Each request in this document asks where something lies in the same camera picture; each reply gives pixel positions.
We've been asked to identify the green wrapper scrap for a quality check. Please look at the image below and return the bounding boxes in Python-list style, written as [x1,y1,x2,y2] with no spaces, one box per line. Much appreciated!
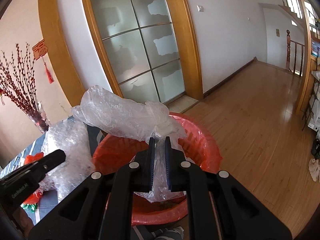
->
[21,203,38,213]

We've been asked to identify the white wall switch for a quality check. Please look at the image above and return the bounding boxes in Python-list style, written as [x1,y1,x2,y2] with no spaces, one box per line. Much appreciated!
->
[197,5,204,12]

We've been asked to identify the clear plastic bag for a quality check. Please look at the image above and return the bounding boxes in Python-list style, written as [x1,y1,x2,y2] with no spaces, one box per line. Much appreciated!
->
[72,86,187,203]

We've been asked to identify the bubble wrap sheet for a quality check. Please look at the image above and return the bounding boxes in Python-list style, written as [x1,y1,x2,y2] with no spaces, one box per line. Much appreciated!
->
[40,118,95,202]

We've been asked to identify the red Chinese knot ornament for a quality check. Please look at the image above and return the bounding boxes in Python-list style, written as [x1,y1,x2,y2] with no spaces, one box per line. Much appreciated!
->
[32,39,54,84]

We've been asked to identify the white bag on floor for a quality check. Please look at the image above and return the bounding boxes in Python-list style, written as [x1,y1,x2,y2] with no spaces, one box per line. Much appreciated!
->
[308,158,319,182]

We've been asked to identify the crumpled red plastic bag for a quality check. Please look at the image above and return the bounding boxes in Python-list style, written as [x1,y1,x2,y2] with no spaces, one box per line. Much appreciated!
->
[23,152,44,205]

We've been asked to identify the metal storage shelf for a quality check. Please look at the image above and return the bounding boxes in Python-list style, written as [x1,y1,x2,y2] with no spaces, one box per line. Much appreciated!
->
[303,70,320,138]

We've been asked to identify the wooden stair railing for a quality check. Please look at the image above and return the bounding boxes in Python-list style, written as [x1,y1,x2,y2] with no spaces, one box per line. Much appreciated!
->
[286,29,305,77]

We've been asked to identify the frosted glass sliding door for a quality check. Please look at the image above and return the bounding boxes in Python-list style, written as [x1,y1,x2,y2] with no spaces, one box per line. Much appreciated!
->
[78,0,203,104]

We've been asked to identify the glass vase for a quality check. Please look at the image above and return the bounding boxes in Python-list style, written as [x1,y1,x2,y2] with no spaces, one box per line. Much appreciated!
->
[27,102,50,134]

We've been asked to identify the blue white striped tablecloth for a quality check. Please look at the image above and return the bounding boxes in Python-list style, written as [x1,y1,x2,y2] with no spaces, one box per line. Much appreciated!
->
[1,116,104,224]

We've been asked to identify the red lined trash basket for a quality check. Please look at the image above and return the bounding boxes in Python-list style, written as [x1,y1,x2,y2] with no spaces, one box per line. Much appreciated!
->
[92,112,222,225]

